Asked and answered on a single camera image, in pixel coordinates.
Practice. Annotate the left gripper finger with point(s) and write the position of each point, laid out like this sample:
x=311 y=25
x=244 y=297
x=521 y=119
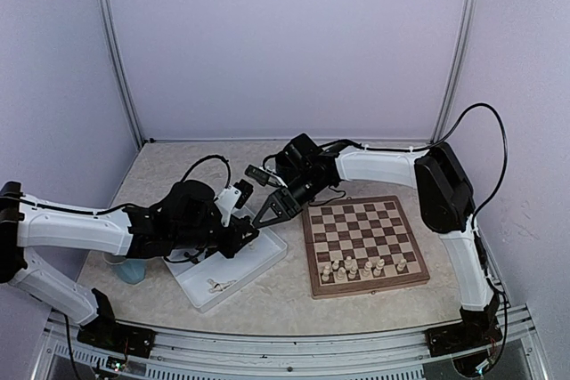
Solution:
x=245 y=228
x=230 y=247

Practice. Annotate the aluminium frame post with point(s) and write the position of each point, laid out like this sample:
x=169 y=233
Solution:
x=460 y=49
x=119 y=72

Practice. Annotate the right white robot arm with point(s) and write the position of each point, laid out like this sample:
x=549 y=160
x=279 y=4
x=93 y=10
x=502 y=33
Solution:
x=304 y=168

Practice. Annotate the white chess piece tall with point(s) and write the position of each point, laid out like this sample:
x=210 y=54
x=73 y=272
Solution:
x=367 y=270

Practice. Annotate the right aluminium frame post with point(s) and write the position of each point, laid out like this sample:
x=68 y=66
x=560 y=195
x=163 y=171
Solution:
x=460 y=49

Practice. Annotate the left aluminium frame post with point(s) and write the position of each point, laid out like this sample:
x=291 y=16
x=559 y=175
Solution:
x=119 y=72

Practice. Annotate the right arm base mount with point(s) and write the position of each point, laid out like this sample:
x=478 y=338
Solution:
x=459 y=337

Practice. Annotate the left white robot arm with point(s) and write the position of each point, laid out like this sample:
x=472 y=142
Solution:
x=28 y=222

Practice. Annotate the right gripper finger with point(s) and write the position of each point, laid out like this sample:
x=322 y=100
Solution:
x=291 y=210
x=272 y=211

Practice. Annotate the light blue pitcher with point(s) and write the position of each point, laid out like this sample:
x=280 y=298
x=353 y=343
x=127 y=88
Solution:
x=130 y=271

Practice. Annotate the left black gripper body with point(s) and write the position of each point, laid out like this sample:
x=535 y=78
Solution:
x=188 y=236

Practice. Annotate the white chess pieces pile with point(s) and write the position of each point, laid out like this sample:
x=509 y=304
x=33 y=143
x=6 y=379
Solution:
x=218 y=287

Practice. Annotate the white plastic tray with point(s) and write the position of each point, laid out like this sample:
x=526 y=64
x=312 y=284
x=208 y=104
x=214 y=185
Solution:
x=249 y=263

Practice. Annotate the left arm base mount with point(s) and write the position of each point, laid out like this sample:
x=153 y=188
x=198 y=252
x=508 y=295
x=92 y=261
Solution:
x=117 y=337

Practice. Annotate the aluminium front rail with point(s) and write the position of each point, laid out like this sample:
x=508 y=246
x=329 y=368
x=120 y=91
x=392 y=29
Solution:
x=394 y=354

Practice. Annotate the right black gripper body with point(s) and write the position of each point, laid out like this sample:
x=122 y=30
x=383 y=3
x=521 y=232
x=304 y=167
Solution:
x=310 y=190

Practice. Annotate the wooden chess board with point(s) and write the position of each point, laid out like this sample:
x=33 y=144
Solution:
x=367 y=229

